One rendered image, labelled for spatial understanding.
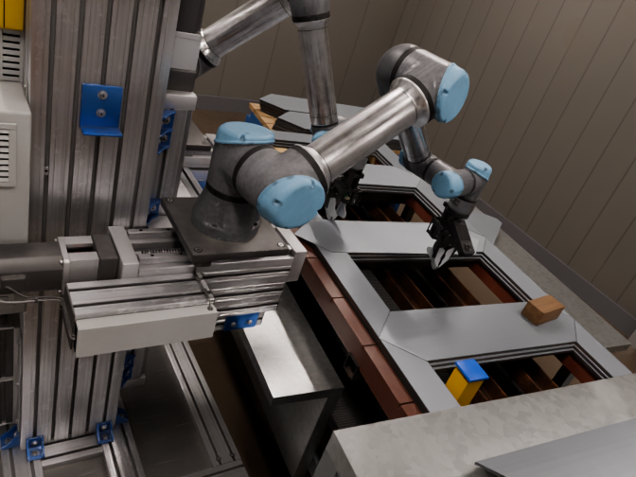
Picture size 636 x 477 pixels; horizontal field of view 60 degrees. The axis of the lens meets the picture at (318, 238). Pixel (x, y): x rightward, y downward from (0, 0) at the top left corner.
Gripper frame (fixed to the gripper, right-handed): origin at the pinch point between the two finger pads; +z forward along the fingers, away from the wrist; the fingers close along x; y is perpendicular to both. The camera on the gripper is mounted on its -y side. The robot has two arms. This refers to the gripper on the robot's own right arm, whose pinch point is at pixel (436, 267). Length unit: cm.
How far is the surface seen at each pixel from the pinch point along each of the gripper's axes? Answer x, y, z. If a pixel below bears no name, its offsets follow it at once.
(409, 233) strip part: -2.6, 19.9, 0.8
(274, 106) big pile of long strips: 9, 124, 1
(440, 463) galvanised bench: 61, -72, -20
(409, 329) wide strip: 26.5, -24.7, 0.8
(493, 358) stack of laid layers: 5.3, -36.1, 2.3
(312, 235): 35.9, 18.0, 0.7
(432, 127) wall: -205, 258, 49
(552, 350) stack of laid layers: -18.1, -36.1, 2.6
